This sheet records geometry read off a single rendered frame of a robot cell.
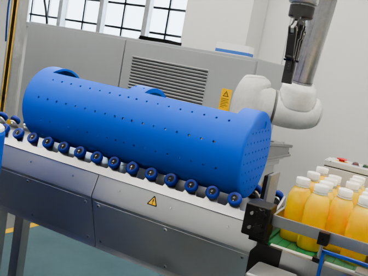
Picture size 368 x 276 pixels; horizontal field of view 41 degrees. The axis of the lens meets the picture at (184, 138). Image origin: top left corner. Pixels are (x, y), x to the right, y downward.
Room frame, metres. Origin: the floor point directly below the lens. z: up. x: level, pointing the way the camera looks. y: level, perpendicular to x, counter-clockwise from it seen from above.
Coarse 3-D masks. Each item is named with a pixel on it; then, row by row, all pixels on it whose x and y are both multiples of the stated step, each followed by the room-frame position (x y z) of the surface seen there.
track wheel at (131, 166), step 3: (132, 162) 1.63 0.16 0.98; (135, 162) 1.63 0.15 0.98; (126, 165) 1.63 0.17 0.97; (129, 165) 1.63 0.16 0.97; (132, 165) 1.63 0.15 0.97; (135, 165) 1.62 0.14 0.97; (138, 165) 1.62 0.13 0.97; (126, 168) 1.62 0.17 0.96; (129, 168) 1.62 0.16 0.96; (132, 168) 1.62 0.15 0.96; (135, 168) 1.61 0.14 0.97; (138, 168) 1.62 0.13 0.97; (129, 171) 1.61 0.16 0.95; (132, 171) 1.61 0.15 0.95; (135, 171) 1.61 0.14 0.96; (132, 174) 1.62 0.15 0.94
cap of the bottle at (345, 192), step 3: (339, 189) 1.32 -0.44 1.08; (342, 189) 1.32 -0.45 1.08; (345, 189) 1.32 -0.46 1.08; (348, 189) 1.33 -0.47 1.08; (339, 192) 1.32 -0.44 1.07; (342, 192) 1.31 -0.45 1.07; (345, 192) 1.31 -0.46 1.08; (348, 192) 1.31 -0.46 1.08; (351, 192) 1.31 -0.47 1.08; (342, 195) 1.31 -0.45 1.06; (345, 195) 1.31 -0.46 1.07; (348, 195) 1.31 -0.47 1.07; (351, 195) 1.31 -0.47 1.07
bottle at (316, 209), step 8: (312, 200) 1.30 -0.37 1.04; (320, 200) 1.30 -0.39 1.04; (328, 200) 1.31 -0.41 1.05; (304, 208) 1.32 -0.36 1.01; (312, 208) 1.30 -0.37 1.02; (320, 208) 1.29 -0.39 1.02; (328, 208) 1.30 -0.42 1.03; (304, 216) 1.31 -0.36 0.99; (312, 216) 1.29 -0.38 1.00; (320, 216) 1.29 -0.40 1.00; (312, 224) 1.29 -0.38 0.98; (320, 224) 1.29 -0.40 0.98; (304, 240) 1.30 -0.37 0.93; (312, 240) 1.29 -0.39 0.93; (304, 248) 1.29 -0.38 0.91; (312, 248) 1.29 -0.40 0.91
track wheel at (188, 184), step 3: (189, 180) 1.54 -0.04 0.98; (192, 180) 1.53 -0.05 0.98; (195, 180) 1.53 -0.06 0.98; (186, 183) 1.53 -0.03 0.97; (189, 183) 1.53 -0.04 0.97; (192, 183) 1.53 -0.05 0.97; (195, 183) 1.52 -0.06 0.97; (186, 186) 1.52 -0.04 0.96; (189, 186) 1.52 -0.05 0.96; (192, 186) 1.52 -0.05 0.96; (195, 186) 1.52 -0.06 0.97; (186, 189) 1.52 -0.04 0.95; (189, 189) 1.51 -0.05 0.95; (192, 189) 1.51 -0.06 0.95; (195, 189) 1.52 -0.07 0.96; (189, 192) 1.52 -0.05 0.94; (192, 192) 1.52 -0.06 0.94
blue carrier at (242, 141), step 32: (32, 96) 1.79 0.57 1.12; (64, 96) 1.73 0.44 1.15; (96, 96) 1.69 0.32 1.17; (128, 96) 1.66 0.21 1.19; (160, 96) 1.64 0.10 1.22; (32, 128) 1.82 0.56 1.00; (64, 128) 1.72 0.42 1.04; (96, 128) 1.65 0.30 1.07; (128, 128) 1.60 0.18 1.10; (160, 128) 1.55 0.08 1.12; (192, 128) 1.51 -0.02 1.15; (224, 128) 1.48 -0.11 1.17; (256, 128) 1.50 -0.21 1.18; (128, 160) 1.65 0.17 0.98; (160, 160) 1.56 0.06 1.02; (192, 160) 1.50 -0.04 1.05; (224, 160) 1.45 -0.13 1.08; (256, 160) 1.57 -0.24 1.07; (224, 192) 1.53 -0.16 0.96
